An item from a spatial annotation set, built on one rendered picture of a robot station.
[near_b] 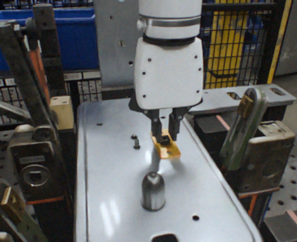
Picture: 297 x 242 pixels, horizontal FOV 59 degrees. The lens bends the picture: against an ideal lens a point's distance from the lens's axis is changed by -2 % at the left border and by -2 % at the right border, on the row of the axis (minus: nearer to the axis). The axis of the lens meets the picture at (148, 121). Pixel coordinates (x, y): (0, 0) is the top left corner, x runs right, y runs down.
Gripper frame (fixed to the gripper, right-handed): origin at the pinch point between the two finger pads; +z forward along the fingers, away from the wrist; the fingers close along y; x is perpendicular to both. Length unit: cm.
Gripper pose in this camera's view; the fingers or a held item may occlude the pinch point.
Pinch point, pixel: (165, 127)
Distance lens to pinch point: 45.7
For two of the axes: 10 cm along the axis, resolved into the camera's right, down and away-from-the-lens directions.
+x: -2.1, -5.0, 8.4
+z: 0.0, 8.6, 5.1
